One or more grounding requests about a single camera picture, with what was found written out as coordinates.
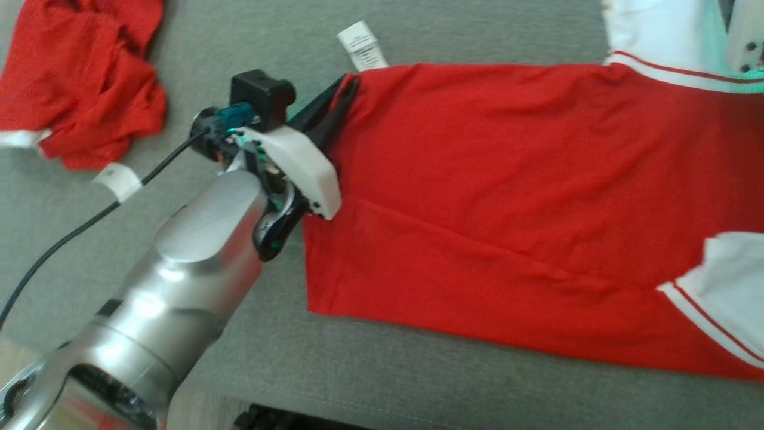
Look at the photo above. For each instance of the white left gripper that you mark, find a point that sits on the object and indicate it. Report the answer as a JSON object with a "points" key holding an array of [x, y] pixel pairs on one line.
{"points": [[304, 170]]}

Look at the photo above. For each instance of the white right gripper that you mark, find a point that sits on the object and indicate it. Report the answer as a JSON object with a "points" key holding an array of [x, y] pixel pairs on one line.
{"points": [[749, 36]]}

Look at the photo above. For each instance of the red garment with white sleeves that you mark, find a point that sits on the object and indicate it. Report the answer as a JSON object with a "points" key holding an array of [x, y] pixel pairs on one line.
{"points": [[507, 209]]}

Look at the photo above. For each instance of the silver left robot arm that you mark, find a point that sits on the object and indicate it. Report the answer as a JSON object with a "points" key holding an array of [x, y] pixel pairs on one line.
{"points": [[173, 269]]}

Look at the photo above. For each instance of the crumpled red knit garment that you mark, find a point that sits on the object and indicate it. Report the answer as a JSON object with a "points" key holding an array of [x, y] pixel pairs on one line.
{"points": [[77, 77]]}

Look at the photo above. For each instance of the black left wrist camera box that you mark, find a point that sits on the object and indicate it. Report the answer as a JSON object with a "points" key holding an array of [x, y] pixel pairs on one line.
{"points": [[262, 92]]}

